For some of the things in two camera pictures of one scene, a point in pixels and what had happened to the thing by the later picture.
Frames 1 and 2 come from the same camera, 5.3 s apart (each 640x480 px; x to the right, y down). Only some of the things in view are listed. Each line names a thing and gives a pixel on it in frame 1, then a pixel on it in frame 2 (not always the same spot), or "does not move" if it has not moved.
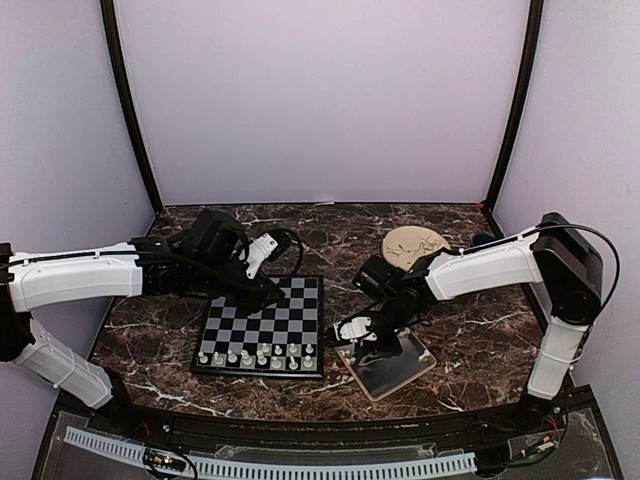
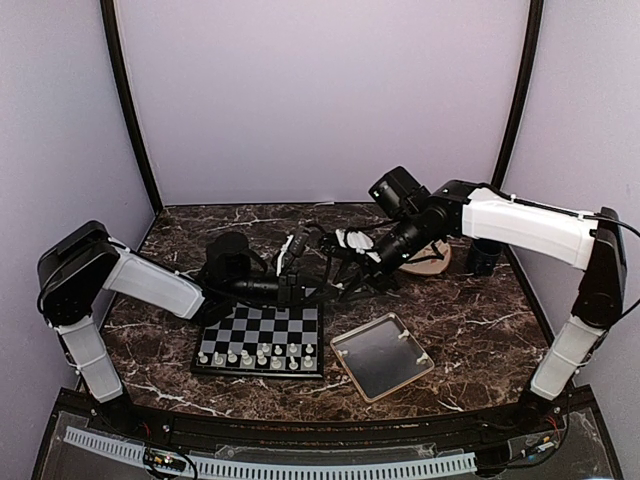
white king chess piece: (246, 358) does not move
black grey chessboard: (284, 339) does not move
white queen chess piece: (262, 360) does not move
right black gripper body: (397, 317) -> (414, 239)
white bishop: (232, 358) does not move
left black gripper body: (211, 279) -> (287, 287)
